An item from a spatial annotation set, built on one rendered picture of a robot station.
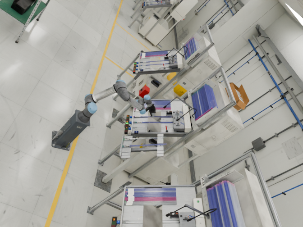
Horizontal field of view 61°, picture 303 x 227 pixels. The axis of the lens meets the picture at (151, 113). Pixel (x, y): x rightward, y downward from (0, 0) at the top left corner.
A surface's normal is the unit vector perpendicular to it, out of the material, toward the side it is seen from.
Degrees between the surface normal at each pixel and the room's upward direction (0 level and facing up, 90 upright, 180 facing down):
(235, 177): 90
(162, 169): 90
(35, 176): 0
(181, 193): 45
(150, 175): 90
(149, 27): 90
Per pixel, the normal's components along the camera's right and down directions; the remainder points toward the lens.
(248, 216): -0.75, -0.51
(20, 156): 0.66, -0.56
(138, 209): -0.06, -0.75
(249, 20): -0.02, 0.65
